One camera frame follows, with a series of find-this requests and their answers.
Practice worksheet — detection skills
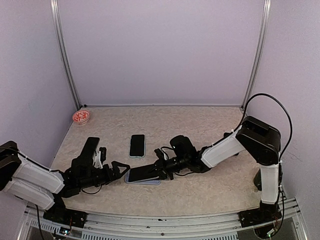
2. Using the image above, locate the aluminium frame post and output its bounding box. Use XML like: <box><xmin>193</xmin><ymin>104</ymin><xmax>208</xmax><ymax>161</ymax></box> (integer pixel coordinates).
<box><xmin>241</xmin><ymin>0</ymin><xmax>272</xmax><ymax>109</ymax></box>
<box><xmin>50</xmin><ymin>0</ymin><xmax>82</xmax><ymax>110</ymax></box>

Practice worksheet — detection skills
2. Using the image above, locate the right aluminium frame post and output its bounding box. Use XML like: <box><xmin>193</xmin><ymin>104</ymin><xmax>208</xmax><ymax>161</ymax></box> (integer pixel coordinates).
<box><xmin>241</xmin><ymin>0</ymin><xmax>272</xmax><ymax>109</ymax></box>

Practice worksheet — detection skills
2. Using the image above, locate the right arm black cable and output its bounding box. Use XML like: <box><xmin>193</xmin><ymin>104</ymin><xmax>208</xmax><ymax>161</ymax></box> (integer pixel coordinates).
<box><xmin>159</xmin><ymin>93</ymin><xmax>293</xmax><ymax>226</ymax></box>

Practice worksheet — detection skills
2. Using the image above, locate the red white patterned bowl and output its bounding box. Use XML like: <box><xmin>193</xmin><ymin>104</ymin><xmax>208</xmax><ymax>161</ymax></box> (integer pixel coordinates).
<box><xmin>72</xmin><ymin>109</ymin><xmax>91</xmax><ymax>125</ymax></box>

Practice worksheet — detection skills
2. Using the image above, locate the light blue phone case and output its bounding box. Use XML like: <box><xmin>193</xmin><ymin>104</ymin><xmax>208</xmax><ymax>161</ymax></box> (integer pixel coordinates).
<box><xmin>128</xmin><ymin>134</ymin><xmax>146</xmax><ymax>159</ymax></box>

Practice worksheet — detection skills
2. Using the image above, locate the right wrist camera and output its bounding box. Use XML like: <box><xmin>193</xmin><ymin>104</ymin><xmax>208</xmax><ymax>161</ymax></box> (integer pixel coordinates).
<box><xmin>154</xmin><ymin>148</ymin><xmax>169</xmax><ymax>162</ymax></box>

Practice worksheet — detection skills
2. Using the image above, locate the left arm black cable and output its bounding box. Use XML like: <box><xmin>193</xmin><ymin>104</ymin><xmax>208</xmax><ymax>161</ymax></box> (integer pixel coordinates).
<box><xmin>0</xmin><ymin>147</ymin><xmax>106</xmax><ymax>240</ymax></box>

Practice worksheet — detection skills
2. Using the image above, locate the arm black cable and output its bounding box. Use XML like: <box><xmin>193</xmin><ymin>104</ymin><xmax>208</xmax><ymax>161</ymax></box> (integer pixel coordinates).
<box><xmin>159</xmin><ymin>93</ymin><xmax>293</xmax><ymax>226</ymax></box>
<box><xmin>0</xmin><ymin>147</ymin><xmax>106</xmax><ymax>240</ymax></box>

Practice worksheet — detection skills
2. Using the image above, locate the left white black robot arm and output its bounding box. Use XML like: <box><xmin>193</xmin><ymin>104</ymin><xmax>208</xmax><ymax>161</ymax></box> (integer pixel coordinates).
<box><xmin>0</xmin><ymin>137</ymin><xmax>130</xmax><ymax>228</ymax></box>

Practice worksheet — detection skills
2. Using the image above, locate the black cup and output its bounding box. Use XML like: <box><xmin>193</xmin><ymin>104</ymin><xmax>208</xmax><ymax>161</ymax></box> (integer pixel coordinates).
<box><xmin>253</xmin><ymin>169</ymin><xmax>262</xmax><ymax>191</ymax></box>

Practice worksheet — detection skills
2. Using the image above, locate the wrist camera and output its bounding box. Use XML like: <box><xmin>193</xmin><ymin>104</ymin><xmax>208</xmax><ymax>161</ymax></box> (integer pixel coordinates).
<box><xmin>154</xmin><ymin>148</ymin><xmax>169</xmax><ymax>162</ymax></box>
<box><xmin>93</xmin><ymin>147</ymin><xmax>107</xmax><ymax>169</ymax></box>

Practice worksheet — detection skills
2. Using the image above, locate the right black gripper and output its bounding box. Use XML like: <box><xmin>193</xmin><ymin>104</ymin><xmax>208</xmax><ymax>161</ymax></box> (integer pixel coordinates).
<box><xmin>144</xmin><ymin>154</ymin><xmax>189</xmax><ymax>180</ymax></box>

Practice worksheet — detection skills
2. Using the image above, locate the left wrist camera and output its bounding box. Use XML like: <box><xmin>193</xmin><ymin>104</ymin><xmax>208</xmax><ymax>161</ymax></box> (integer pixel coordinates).
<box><xmin>93</xmin><ymin>147</ymin><xmax>107</xmax><ymax>169</ymax></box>

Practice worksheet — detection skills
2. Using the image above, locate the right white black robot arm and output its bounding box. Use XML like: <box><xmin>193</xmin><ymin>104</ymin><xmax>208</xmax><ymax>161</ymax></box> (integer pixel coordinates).
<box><xmin>142</xmin><ymin>116</ymin><xmax>284</xmax><ymax>226</ymax></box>

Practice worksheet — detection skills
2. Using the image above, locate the left aluminium frame post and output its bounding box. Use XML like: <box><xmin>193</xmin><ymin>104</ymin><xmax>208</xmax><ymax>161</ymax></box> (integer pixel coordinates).
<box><xmin>50</xmin><ymin>0</ymin><xmax>82</xmax><ymax>110</ymax></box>

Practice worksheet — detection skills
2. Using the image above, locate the black phone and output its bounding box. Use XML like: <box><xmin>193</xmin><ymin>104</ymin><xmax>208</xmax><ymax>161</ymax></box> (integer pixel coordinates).
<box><xmin>129</xmin><ymin>165</ymin><xmax>159</xmax><ymax>182</ymax></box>
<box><xmin>129</xmin><ymin>134</ymin><xmax>145</xmax><ymax>157</ymax></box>
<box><xmin>80</xmin><ymin>136</ymin><xmax>100</xmax><ymax>159</ymax></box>

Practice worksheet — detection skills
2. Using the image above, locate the lilac phone case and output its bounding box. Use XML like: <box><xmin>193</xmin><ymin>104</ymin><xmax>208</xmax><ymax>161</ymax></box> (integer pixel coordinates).
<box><xmin>124</xmin><ymin>171</ymin><xmax>161</xmax><ymax>186</ymax></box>

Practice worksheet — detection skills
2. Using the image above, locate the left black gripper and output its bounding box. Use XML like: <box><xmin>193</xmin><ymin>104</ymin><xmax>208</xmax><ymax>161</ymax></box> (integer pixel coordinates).
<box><xmin>77</xmin><ymin>160</ymin><xmax>130</xmax><ymax>190</ymax></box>

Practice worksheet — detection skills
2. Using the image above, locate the front aluminium rail base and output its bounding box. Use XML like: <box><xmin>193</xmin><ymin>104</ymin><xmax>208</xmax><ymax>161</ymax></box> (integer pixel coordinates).
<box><xmin>17</xmin><ymin>197</ymin><xmax>308</xmax><ymax>240</ymax></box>

